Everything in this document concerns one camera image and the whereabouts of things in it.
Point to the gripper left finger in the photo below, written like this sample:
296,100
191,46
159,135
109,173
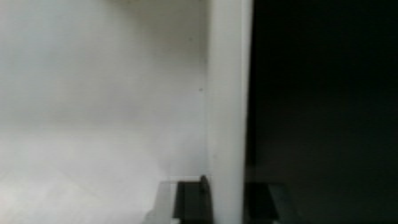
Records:
184,205

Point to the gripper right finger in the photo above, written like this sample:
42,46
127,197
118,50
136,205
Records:
269,204

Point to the white square tabletop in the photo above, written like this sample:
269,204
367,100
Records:
123,108

